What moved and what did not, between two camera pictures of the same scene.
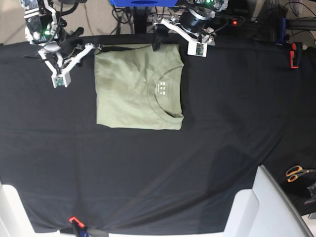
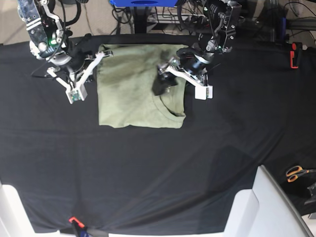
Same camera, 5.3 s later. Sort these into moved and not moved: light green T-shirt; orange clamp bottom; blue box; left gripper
Moved: left gripper
Not moved: light green T-shirt; orange clamp bottom; blue box
